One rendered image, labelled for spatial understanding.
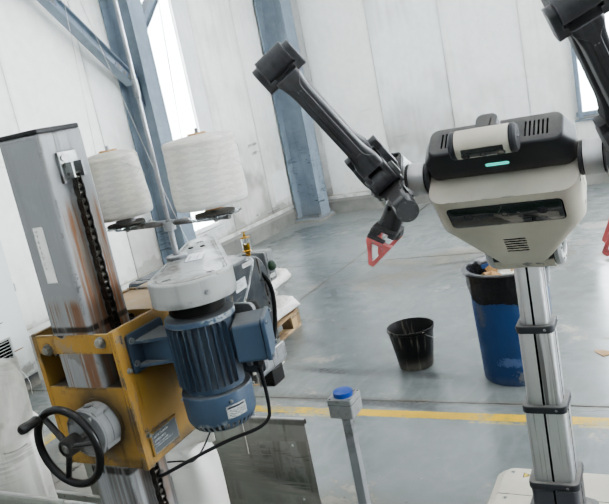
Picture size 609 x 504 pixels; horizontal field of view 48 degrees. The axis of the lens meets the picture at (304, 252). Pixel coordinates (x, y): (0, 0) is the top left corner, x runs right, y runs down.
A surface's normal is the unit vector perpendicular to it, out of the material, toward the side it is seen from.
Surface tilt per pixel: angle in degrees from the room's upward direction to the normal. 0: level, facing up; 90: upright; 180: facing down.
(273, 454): 90
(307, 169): 90
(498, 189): 40
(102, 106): 90
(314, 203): 90
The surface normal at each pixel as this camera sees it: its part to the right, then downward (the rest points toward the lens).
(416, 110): -0.44, 0.27
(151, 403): 0.88, -0.07
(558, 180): -0.43, -0.56
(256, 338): -0.04, 0.22
